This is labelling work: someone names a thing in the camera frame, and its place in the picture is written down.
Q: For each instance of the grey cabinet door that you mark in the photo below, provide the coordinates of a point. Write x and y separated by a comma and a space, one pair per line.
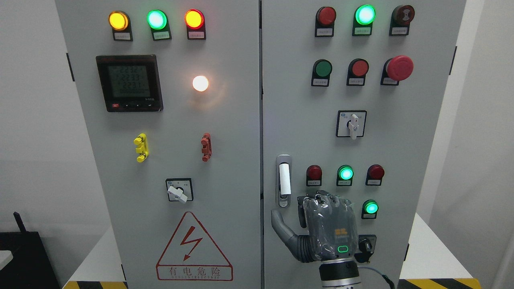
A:
300, 117
227, 197

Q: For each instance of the black key selector switch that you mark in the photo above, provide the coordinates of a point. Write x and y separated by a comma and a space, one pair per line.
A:
366, 247

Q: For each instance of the dark red indicator lower right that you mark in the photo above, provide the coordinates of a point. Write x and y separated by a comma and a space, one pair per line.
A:
375, 172

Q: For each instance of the right grey cabinet door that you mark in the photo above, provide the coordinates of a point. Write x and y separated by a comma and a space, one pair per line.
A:
300, 117

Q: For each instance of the black digital power meter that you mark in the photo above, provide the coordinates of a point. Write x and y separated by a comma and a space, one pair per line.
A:
130, 83

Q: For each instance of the dark red buzzer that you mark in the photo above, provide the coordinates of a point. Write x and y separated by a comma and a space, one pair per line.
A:
403, 15

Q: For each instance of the yellow terminal connector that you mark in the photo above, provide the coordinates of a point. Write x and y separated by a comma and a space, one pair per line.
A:
141, 147

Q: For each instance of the green indicator light top right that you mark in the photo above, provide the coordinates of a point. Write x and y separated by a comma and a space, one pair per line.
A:
365, 14

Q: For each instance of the left grey cabinet door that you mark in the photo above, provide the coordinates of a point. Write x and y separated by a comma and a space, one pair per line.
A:
227, 197

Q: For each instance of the red indicator light top right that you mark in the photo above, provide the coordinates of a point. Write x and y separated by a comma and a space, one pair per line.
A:
326, 16

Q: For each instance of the white right rotary selector switch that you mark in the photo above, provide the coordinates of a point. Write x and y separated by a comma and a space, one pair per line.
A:
351, 124

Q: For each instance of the white glowing indicator lamp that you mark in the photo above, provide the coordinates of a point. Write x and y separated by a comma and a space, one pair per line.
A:
200, 83

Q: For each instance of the red terminal connector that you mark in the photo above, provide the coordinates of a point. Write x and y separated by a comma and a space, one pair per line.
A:
206, 147

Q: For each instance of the white left rotary selector switch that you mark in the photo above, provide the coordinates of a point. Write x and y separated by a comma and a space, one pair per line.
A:
179, 189

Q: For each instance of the dark red indicator lower left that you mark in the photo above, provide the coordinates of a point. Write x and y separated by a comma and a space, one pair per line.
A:
314, 173

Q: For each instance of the silver cabinet door handle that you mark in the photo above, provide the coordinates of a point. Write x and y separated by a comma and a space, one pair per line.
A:
283, 180

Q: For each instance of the red push button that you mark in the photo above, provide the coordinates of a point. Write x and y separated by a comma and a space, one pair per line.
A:
358, 68

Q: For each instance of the red electric danger warning sticker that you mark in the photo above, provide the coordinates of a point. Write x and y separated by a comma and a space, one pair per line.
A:
192, 255

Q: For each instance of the grey robotic humanoid hand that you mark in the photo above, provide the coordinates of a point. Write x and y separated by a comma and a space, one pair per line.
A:
332, 230

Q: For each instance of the dark red indicator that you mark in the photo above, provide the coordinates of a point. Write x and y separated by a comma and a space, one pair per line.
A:
375, 172
314, 173

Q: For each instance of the yellow indicator light top left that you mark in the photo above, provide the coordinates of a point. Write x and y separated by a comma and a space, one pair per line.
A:
118, 20

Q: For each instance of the black box at left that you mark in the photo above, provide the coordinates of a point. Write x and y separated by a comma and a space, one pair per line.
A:
30, 267

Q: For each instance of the red emergency stop mushroom button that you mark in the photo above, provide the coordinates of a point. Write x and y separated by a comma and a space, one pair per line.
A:
399, 68

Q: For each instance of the green indicator light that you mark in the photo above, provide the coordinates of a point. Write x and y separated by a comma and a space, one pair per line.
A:
365, 14
156, 19

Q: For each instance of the green indicator light top left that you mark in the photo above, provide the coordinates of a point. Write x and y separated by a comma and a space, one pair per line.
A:
156, 19

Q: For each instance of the white rotary selector switch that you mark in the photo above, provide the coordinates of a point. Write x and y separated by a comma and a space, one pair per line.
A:
179, 189
351, 124

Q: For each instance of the green lit push button lower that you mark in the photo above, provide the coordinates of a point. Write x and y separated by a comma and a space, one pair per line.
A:
369, 209

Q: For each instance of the red-orange indicator light top left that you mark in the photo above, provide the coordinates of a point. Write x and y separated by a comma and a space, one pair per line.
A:
194, 19

